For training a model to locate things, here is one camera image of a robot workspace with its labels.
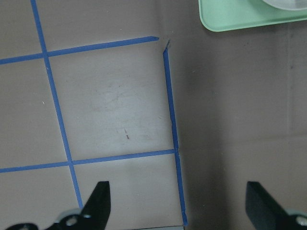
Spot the light green tray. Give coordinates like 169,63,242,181
198,0,307,32

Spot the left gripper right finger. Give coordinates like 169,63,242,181
245,181,307,230

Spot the brown paper table cover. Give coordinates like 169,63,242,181
0,0,307,230

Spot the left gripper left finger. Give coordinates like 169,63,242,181
46,181,111,230

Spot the white round plate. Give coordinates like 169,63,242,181
263,0,307,11

